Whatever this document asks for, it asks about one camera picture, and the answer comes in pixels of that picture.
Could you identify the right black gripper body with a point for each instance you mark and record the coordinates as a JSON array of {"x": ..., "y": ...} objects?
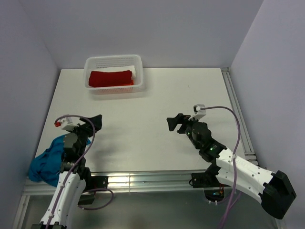
[{"x": 188, "y": 131}]

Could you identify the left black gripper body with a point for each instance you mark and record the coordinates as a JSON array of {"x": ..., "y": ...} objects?
[{"x": 83, "y": 133}]

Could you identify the dark red t shirt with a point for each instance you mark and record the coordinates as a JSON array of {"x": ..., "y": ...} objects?
[{"x": 109, "y": 79}]

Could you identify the white plastic basket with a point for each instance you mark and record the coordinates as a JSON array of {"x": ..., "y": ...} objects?
[{"x": 101, "y": 62}]

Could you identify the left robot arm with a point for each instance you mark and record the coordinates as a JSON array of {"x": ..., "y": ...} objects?
[{"x": 74, "y": 176}]

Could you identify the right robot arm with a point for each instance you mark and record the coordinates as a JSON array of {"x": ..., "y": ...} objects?
[{"x": 273, "y": 190}]

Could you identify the teal blue t shirt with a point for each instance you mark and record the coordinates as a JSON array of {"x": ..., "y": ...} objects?
[{"x": 46, "y": 167}]

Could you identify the rolled white t shirt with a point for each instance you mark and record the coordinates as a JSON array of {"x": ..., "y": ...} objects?
[{"x": 121, "y": 69}]

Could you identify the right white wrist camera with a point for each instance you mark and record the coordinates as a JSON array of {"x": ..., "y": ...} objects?
[{"x": 199, "y": 112}]

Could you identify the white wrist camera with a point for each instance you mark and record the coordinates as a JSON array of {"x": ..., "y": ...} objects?
[
  {"x": 199, "y": 112},
  {"x": 65, "y": 123}
]

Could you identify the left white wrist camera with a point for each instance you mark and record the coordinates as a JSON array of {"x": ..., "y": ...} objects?
[{"x": 65, "y": 123}]

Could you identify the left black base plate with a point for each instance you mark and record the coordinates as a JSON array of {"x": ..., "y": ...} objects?
[{"x": 96, "y": 182}]

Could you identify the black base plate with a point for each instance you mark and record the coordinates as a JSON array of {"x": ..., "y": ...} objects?
[
  {"x": 96, "y": 182},
  {"x": 203, "y": 180}
]

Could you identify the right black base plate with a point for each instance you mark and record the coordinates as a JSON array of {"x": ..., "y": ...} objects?
[{"x": 203, "y": 180}]

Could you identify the right side aluminium rail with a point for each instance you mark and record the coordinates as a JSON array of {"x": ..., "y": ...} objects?
[{"x": 245, "y": 138}]

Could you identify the aluminium rail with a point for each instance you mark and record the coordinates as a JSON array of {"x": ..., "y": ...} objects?
[
  {"x": 245, "y": 138},
  {"x": 151, "y": 181}
]

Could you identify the front aluminium rail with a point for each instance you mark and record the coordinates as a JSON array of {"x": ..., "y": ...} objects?
[{"x": 151, "y": 181}]

